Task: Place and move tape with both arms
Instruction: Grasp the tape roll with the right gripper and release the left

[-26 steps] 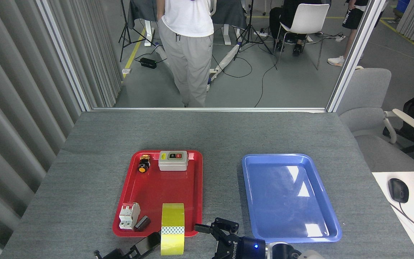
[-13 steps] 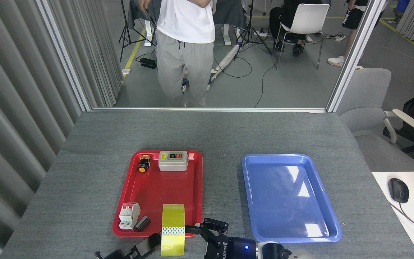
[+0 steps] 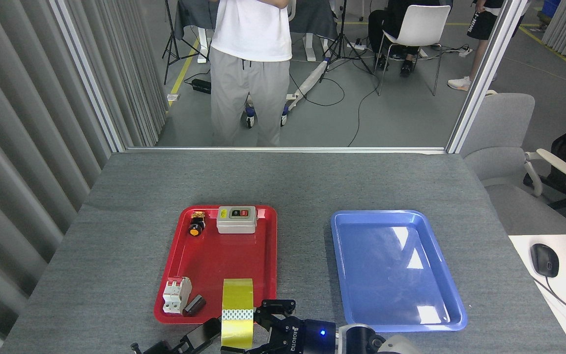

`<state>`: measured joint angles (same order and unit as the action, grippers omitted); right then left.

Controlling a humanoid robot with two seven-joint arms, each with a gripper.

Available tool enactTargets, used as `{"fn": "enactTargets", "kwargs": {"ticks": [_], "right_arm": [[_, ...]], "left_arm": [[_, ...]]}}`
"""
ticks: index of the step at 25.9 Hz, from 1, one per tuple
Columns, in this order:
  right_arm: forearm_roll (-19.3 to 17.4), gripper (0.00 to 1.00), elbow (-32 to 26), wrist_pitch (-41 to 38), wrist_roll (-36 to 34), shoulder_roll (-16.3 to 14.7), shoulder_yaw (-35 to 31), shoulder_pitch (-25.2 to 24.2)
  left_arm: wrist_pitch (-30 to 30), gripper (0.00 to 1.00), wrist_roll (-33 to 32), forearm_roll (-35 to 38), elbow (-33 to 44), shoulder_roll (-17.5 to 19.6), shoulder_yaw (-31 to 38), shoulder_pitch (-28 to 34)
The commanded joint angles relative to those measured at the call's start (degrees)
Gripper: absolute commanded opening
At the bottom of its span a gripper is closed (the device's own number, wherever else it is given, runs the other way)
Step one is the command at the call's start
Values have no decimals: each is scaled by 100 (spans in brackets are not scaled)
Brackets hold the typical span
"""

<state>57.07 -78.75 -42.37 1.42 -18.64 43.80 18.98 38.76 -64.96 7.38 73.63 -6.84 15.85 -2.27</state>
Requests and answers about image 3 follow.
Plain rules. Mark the black power adapter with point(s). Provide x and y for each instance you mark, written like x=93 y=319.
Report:
x=200 y=86

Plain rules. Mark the white power strip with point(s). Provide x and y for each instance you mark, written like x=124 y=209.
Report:
x=465 y=51

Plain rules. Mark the silver frame rail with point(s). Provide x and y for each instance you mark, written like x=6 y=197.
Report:
x=283 y=149

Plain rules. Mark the white desk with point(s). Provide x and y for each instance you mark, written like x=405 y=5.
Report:
x=533 y=295

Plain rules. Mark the black computer mouse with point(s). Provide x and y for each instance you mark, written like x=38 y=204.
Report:
x=544 y=259

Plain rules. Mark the standing person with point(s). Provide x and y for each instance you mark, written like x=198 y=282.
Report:
x=251 y=49

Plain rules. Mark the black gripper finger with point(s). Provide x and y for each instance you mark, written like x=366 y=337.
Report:
x=270 y=348
x=160 y=349
x=204 y=334
x=275 y=314

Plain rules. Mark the blue bin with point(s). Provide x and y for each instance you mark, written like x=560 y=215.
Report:
x=551 y=9

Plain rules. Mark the small white floor plate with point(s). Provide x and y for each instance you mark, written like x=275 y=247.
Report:
x=173 y=97

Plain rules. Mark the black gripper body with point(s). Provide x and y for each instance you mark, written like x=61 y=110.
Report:
x=312 y=337

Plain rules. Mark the blue plastic tray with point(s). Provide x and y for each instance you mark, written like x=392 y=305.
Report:
x=376 y=265

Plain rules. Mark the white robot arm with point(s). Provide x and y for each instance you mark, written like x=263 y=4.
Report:
x=361 y=341

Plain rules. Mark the silver frame post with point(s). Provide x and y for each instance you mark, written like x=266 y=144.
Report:
x=87 y=73
x=486 y=73

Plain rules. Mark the yellow tape roll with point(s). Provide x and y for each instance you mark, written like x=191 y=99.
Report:
x=237 y=295

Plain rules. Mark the black tripod stand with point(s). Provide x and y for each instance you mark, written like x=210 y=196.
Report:
x=344 y=29
x=169 y=29

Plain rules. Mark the grey office chair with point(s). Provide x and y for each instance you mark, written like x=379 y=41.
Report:
x=501 y=123

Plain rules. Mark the small black block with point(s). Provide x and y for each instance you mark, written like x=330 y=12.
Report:
x=194 y=305

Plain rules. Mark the yellow round push button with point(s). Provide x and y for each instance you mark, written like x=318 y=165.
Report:
x=195 y=226

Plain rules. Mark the red plastic tray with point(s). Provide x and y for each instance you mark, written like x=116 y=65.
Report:
x=224 y=260

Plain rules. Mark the white stand on wheels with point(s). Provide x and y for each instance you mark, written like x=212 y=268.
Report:
x=307 y=81

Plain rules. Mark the person in black shorts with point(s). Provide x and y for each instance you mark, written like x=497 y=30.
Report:
x=479 y=24

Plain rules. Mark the white chair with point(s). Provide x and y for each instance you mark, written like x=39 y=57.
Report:
x=423 y=24

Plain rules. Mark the white circuit breaker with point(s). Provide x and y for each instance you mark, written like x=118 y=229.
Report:
x=176 y=295

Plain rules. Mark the grey push button switch box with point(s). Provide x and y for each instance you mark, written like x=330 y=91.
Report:
x=236 y=223

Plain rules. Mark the seated person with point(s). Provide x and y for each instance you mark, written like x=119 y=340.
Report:
x=381 y=24

